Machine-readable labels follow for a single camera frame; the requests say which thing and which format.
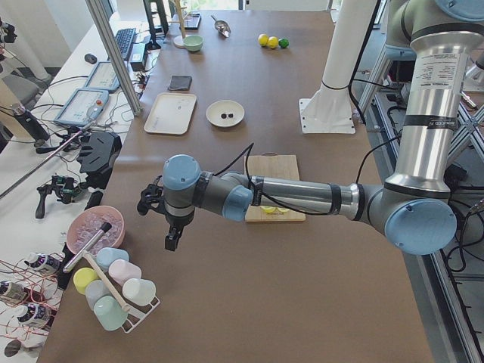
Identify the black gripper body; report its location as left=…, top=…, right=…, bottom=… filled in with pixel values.
left=164, top=203, right=195, bottom=230

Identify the cream round plate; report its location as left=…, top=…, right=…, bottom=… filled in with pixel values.
left=206, top=100, right=245, bottom=128

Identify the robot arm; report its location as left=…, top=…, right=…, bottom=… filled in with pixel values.
left=160, top=1, right=483, bottom=255

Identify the cream rabbit tray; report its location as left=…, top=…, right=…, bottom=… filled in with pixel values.
left=144, top=92, right=197, bottom=135

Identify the pink plastic cup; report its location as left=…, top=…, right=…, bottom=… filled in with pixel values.
left=108, top=259, right=141, bottom=287

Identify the white plastic cup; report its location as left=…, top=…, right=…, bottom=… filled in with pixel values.
left=123, top=278, right=156, bottom=306

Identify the light blue plastic cup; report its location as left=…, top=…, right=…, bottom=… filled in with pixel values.
left=96, top=247, right=129, bottom=272

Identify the black flat box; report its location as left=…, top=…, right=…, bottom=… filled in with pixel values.
left=85, top=191, right=104, bottom=210

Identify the pink bowl with ice cubes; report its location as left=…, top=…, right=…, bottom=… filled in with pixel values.
left=67, top=206, right=126, bottom=255

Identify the grey plastic cup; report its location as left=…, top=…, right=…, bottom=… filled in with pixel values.
left=85, top=280, right=111, bottom=310

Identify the yellow plastic cup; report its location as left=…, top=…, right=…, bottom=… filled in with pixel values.
left=73, top=267, right=99, bottom=295

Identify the black plastic housing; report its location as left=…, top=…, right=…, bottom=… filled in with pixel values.
left=76, top=132, right=122, bottom=189

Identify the mint green plastic cup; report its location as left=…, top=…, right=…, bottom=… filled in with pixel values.
left=93, top=296, right=128, bottom=331

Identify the bamboo cutting board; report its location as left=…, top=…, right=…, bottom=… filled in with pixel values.
left=245, top=154, right=306, bottom=222

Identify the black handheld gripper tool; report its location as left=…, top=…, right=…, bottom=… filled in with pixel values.
left=36, top=175, right=88, bottom=219

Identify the grey folded cloth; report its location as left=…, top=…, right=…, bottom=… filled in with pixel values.
left=168, top=75, right=192, bottom=91

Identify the teach pendant tablet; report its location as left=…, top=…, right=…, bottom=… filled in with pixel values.
left=54, top=88, right=109, bottom=126
left=85, top=61, right=120, bottom=93

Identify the mint green bowl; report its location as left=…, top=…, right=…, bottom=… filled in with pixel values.
left=183, top=35, right=204, bottom=52

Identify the wooden stand with base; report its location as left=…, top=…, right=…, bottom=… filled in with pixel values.
left=170, top=0, right=194, bottom=48

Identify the computer mouse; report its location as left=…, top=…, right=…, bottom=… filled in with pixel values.
left=84, top=53, right=98, bottom=64

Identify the black keyboard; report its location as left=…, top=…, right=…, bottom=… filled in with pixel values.
left=115, top=28, right=136, bottom=61

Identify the metal scoop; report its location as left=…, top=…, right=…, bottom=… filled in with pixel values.
left=211, top=14, right=231, bottom=38

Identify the whole yellow lemon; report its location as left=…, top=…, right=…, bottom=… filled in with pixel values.
left=266, top=36, right=279, bottom=49
left=258, top=33, right=269, bottom=47

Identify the green lime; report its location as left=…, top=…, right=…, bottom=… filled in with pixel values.
left=278, top=38, right=290, bottom=49

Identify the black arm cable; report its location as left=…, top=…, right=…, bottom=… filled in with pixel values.
left=213, top=135, right=402, bottom=215

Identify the white wire cup rack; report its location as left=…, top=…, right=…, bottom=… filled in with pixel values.
left=121, top=296, right=161, bottom=334

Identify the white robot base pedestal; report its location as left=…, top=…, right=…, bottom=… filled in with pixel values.
left=299, top=0, right=379, bottom=134

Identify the aluminium frame post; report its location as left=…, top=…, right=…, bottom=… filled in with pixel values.
left=85, top=0, right=142, bottom=116

